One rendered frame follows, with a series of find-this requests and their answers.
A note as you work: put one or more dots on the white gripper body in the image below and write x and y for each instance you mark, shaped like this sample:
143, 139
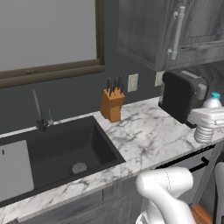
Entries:
208, 116

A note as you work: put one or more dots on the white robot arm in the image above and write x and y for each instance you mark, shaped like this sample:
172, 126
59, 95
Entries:
163, 189

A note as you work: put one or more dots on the grey wood base cupboard door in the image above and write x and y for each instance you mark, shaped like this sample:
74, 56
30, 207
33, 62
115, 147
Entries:
122, 201

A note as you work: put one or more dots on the clear water bottle blue cap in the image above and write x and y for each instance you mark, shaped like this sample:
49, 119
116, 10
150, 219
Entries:
204, 134

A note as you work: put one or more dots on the black coffee machine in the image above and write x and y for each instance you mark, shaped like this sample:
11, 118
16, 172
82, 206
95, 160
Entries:
178, 93

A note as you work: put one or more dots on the grey dishwasher front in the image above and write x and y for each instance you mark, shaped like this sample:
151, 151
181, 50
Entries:
201, 175

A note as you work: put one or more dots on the wooden knife block with knives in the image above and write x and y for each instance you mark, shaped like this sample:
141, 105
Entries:
112, 106

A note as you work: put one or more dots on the black sink basin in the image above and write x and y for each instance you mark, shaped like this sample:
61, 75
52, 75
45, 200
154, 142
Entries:
64, 145

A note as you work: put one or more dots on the grey wood drawer front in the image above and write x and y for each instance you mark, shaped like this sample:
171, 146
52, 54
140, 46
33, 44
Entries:
67, 210

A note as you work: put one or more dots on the dark grey sink tap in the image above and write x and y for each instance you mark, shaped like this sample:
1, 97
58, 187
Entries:
38, 110

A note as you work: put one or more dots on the white rectangular board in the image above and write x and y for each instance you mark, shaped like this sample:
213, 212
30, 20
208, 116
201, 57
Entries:
14, 169

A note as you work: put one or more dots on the white wall socket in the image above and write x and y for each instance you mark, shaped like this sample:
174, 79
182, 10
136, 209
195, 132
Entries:
133, 82
158, 78

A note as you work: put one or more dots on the grey wood wall cupboard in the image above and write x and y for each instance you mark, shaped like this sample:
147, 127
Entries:
140, 29

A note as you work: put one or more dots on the window with brown frame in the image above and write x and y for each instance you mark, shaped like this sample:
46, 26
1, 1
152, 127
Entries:
49, 32

